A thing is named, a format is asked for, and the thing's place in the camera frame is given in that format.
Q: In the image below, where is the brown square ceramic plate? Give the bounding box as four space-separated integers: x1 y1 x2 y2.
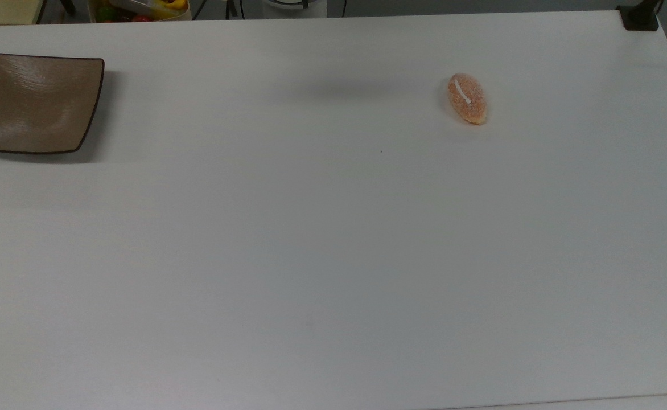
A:
0 54 105 154

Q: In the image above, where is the orange sesame bread roll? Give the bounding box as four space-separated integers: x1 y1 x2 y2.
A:
447 72 488 125

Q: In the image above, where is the box of toy fruit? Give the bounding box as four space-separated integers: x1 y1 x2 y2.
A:
87 0 192 23

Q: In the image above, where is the black table corner clamp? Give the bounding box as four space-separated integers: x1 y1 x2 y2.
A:
617 0 662 31

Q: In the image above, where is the pale yellow table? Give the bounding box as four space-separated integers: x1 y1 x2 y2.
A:
0 0 47 26

